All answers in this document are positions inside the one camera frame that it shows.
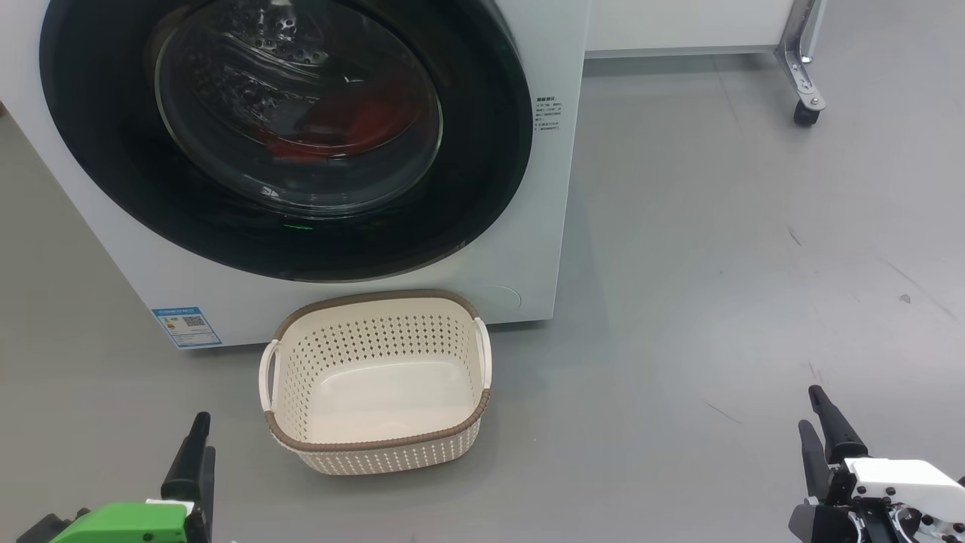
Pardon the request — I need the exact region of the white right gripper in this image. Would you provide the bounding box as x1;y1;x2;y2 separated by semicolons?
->
788;385;965;543

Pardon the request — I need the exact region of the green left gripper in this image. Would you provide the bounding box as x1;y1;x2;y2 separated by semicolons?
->
49;412;217;543

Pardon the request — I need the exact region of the washing machine glass door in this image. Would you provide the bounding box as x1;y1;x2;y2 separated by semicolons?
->
39;0;535;284

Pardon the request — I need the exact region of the red sports jersey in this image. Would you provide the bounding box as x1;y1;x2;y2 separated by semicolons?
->
260;75;415;163

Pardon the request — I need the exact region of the cream perforated plastic laundry basket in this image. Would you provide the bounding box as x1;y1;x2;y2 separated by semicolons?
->
259;290;493;476

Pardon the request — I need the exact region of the white front-load washing machine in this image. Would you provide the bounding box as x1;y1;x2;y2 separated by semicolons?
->
0;0;590;351

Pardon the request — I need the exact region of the blue energy label sticker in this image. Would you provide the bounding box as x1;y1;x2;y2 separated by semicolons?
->
151;305;223;350

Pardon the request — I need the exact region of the round white drain filter cover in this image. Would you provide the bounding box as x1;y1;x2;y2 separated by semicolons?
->
475;285;522;311

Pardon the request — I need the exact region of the metal cart leg with caster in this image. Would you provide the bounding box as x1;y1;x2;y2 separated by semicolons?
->
775;0;829;127

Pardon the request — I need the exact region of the small black text sticker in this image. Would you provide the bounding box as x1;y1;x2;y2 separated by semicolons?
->
534;95;562;133

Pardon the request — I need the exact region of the white cabinet panel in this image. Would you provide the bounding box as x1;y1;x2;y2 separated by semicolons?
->
584;0;800;60

